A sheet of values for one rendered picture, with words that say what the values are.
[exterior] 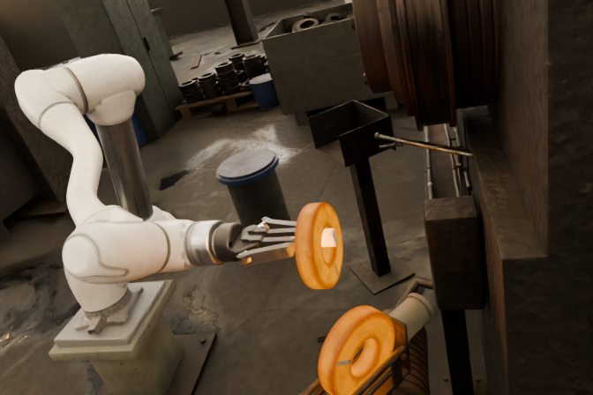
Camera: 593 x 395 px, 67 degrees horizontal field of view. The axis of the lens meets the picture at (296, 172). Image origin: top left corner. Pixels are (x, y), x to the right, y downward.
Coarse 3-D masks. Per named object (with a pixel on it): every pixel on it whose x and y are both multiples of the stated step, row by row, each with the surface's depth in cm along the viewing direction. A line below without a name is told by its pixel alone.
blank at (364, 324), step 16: (352, 320) 70; (368, 320) 71; (384, 320) 74; (336, 336) 69; (352, 336) 69; (368, 336) 72; (384, 336) 74; (320, 352) 69; (336, 352) 67; (352, 352) 70; (368, 352) 76; (384, 352) 75; (320, 368) 69; (336, 368) 68; (352, 368) 75; (368, 368) 74; (336, 384) 69; (352, 384) 71
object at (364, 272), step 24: (312, 120) 172; (336, 120) 176; (360, 120) 177; (384, 120) 154; (336, 144) 176; (360, 144) 153; (360, 168) 166; (360, 192) 171; (360, 216) 181; (384, 240) 183; (360, 264) 199; (384, 264) 187; (384, 288) 182
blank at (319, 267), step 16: (304, 208) 79; (320, 208) 79; (304, 224) 75; (320, 224) 78; (336, 224) 85; (304, 240) 74; (320, 240) 77; (304, 256) 74; (320, 256) 76; (336, 256) 83; (304, 272) 75; (320, 272) 76; (336, 272) 82; (320, 288) 78
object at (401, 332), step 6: (384, 312) 78; (390, 318) 76; (396, 324) 76; (402, 324) 74; (396, 330) 76; (402, 330) 75; (396, 336) 77; (402, 336) 76; (396, 342) 78; (402, 342) 76; (408, 342) 76; (396, 348) 78; (408, 348) 76; (408, 354) 77; (408, 360) 77; (402, 366) 79; (408, 366) 78
